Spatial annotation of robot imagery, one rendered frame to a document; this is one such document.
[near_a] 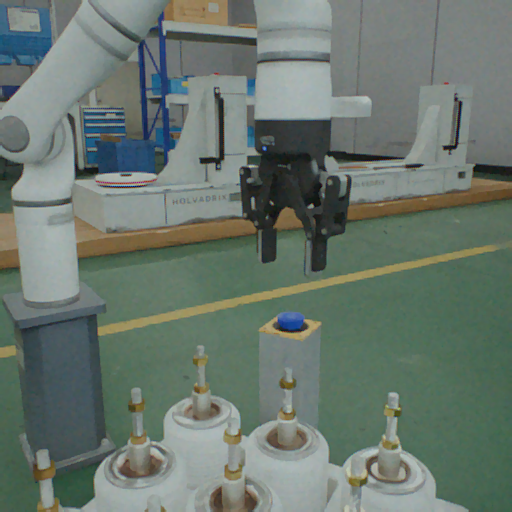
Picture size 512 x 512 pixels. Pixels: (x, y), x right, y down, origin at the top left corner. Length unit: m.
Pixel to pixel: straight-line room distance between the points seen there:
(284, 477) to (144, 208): 2.08
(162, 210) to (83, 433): 1.72
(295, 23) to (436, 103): 3.60
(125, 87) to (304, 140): 6.44
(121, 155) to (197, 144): 2.17
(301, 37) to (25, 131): 0.51
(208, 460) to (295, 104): 0.42
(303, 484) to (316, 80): 0.42
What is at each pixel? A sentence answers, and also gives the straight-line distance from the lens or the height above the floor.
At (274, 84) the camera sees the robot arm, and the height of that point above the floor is 0.64.
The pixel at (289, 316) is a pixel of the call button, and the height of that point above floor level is 0.33.
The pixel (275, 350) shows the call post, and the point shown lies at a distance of 0.78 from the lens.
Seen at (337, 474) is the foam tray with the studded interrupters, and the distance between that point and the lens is 0.73.
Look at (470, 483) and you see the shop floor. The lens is 1.07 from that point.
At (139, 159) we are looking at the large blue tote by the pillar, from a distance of 5.05.
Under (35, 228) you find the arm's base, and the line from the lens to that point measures 0.93.
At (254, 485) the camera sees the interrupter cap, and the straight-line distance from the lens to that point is 0.59.
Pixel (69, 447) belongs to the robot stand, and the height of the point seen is 0.04.
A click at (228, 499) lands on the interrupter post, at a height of 0.26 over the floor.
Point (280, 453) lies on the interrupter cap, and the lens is 0.63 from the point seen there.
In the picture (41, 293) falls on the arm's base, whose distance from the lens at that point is 0.96.
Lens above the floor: 0.62
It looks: 15 degrees down
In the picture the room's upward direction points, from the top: straight up
